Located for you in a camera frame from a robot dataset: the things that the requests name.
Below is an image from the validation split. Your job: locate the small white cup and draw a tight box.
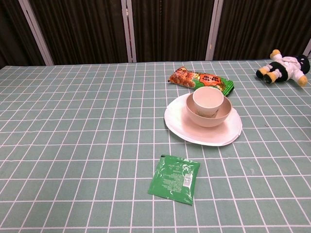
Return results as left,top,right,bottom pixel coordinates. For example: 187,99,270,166
192,86,225,118

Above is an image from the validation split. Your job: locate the beige bowl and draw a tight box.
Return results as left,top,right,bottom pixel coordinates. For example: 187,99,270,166
186,93,232,127

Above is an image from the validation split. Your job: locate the white plate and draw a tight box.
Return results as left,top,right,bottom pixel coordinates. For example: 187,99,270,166
164,92,243,147

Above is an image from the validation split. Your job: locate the orange green snack packet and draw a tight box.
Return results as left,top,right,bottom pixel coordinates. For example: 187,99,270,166
167,67,234,97

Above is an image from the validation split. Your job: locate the green foil sachet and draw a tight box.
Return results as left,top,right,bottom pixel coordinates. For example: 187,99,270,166
147,154,201,206

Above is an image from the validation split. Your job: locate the green grid tablecloth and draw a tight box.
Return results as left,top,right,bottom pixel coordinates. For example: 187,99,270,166
0,59,311,233

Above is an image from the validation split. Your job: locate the dark pleated screen panel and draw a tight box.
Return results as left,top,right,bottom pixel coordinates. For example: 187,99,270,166
213,0,311,61
0,0,46,70
131,0,216,63
29,0,129,66

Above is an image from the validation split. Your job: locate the black white plush toy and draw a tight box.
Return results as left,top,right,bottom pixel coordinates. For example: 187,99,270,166
255,49,311,87

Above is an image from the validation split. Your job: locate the white screen frame post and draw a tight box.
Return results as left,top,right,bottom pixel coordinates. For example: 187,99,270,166
121,0,137,63
18,0,54,66
303,38,311,59
205,0,224,61

